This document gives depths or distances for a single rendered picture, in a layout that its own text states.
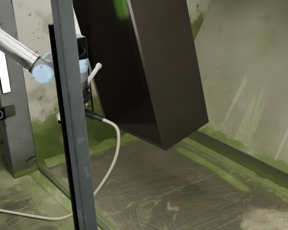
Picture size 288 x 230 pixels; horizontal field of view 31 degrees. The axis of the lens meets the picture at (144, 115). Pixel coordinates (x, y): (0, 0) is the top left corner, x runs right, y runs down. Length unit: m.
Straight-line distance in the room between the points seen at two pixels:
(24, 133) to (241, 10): 1.85
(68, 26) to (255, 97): 2.31
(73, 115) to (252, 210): 1.80
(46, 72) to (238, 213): 1.42
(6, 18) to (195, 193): 1.65
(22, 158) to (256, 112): 1.66
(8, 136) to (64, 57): 2.21
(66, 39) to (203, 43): 2.77
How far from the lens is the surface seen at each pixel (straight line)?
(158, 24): 2.70
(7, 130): 3.69
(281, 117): 3.48
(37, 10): 3.58
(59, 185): 3.57
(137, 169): 3.65
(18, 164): 3.80
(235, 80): 3.83
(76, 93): 1.58
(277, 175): 3.41
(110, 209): 3.23
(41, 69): 2.42
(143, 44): 2.65
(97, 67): 3.01
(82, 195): 1.71
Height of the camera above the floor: 1.73
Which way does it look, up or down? 22 degrees down
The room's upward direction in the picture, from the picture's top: 4 degrees counter-clockwise
